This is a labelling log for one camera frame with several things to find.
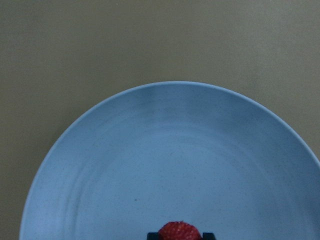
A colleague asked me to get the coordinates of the blue plate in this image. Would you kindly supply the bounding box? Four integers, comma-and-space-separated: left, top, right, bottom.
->
19, 81, 320, 240

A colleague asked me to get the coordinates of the red strawberry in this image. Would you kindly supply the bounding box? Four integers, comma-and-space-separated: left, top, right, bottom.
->
158, 221, 202, 240

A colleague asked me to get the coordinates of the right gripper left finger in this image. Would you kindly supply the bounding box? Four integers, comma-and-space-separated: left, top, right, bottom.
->
146, 232, 160, 240

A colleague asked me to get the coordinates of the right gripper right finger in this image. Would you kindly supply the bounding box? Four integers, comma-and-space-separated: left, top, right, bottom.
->
201, 232, 216, 240

